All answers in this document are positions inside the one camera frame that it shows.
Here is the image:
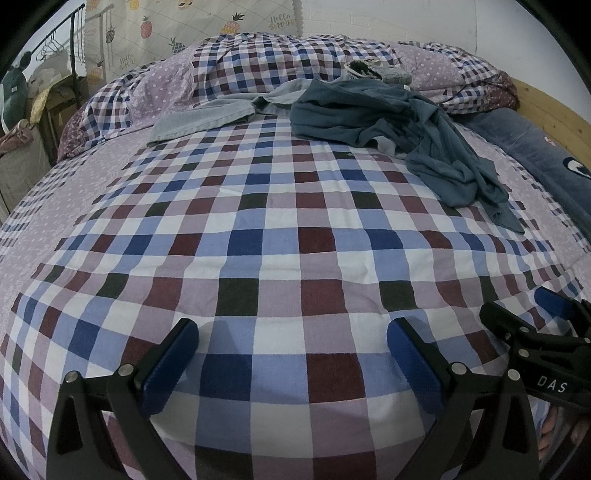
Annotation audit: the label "dark blue shirt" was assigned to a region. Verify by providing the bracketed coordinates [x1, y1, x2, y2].
[290, 79, 525, 234]

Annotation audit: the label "black clothes rack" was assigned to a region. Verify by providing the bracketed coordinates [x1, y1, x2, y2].
[32, 1, 88, 107]

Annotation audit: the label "wooden headboard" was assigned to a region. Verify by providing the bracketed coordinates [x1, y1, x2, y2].
[513, 79, 591, 162]

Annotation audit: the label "plaid bed sheet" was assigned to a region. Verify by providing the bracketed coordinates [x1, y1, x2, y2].
[1, 119, 590, 479]

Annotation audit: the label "pink bag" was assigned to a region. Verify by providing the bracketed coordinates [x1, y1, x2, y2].
[0, 119, 34, 155]

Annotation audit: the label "small grey patterned garment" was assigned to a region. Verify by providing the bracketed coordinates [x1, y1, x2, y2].
[345, 58, 413, 87]

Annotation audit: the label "light grey-blue garment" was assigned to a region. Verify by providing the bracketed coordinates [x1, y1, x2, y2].
[147, 78, 311, 146]

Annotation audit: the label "green plush toy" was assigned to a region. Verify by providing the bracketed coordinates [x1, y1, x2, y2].
[1, 51, 32, 133]

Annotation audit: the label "pineapple print curtain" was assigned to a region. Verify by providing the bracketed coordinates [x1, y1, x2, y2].
[83, 0, 300, 88]

